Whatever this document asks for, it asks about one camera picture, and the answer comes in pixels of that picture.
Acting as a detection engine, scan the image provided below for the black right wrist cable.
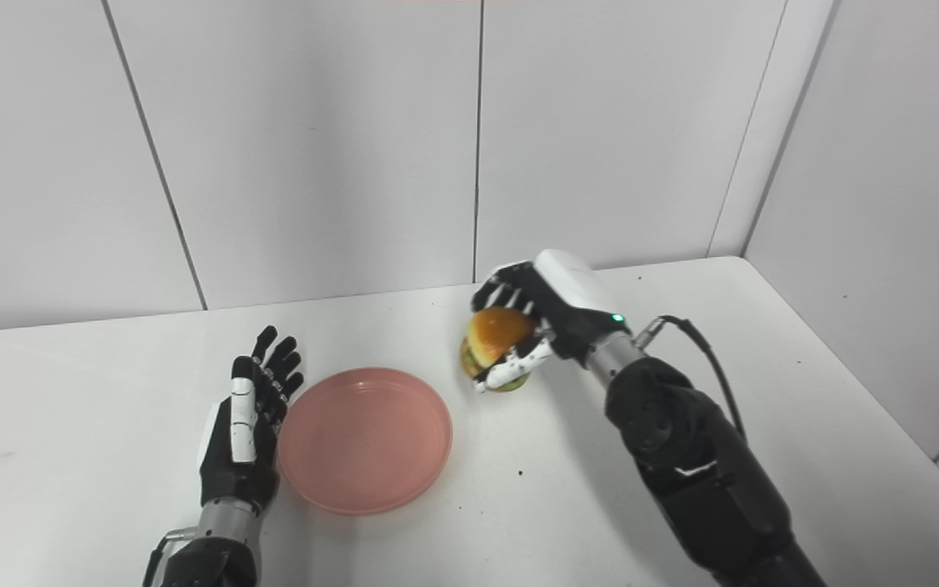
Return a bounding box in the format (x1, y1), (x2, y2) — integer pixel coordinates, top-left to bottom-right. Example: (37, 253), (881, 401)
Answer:
(634, 315), (747, 441)

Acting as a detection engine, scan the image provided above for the toy hamburger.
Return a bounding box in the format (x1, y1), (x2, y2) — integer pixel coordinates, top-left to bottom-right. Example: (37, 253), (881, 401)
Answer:
(460, 306), (537, 393)

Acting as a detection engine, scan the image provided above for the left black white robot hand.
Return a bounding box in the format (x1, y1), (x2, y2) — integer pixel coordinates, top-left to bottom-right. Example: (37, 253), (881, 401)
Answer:
(197, 325), (306, 514)

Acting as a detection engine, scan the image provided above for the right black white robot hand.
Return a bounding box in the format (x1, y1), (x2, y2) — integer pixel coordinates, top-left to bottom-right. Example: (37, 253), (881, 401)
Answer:
(470, 249), (631, 395)

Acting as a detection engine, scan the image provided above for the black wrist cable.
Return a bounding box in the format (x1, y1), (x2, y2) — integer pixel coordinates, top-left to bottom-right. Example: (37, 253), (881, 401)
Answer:
(142, 528), (197, 587)
(634, 315), (747, 441)

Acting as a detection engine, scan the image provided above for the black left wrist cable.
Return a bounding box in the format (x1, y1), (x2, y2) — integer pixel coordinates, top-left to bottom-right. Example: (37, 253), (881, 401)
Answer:
(142, 528), (197, 587)

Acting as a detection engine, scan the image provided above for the pink round plate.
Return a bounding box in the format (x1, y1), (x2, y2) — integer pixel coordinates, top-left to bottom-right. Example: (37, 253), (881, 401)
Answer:
(276, 367), (454, 517)

